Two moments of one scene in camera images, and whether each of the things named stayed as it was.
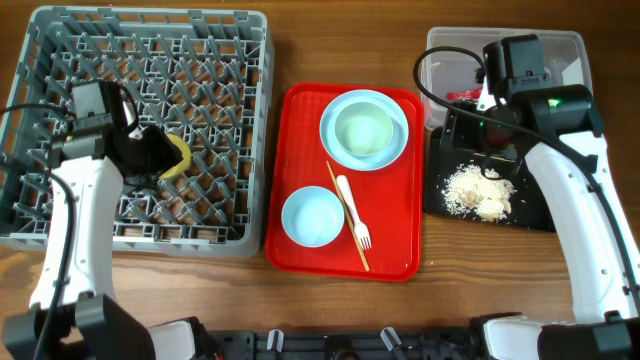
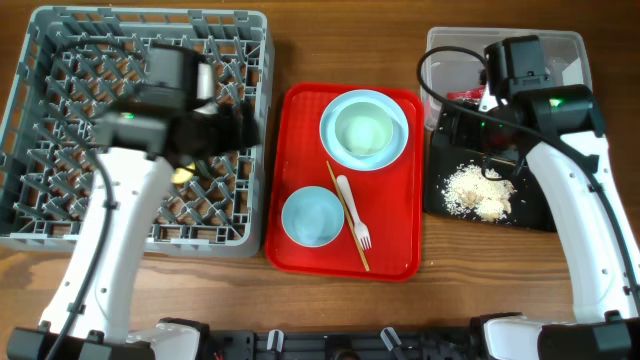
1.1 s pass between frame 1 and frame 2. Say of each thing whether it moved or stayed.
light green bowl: stayed
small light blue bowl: stayed
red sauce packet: stayed
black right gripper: stayed
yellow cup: moved
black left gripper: moved
